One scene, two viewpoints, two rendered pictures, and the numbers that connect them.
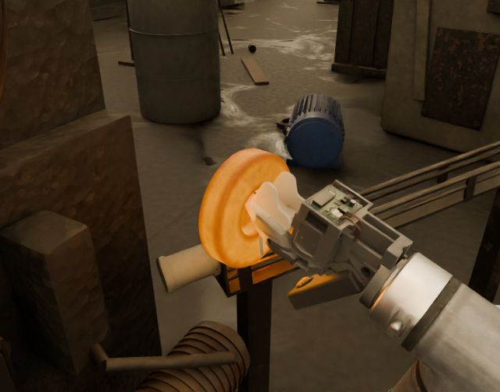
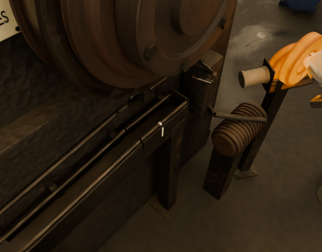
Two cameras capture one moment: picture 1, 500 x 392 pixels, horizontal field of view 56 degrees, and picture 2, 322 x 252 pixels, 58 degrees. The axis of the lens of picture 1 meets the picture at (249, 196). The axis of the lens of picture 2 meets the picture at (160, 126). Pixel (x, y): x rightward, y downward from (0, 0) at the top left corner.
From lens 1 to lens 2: 0.38 m
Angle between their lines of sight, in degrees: 25
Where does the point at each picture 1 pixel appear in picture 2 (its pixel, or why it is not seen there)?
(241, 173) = (309, 46)
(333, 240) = not seen: outside the picture
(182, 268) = (253, 78)
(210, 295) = (226, 82)
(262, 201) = (314, 60)
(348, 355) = (297, 125)
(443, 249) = not seen: outside the picture
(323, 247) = not seen: outside the picture
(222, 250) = (288, 78)
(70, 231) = (217, 58)
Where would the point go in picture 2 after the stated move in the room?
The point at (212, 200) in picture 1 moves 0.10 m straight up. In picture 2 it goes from (292, 57) to (307, 23)
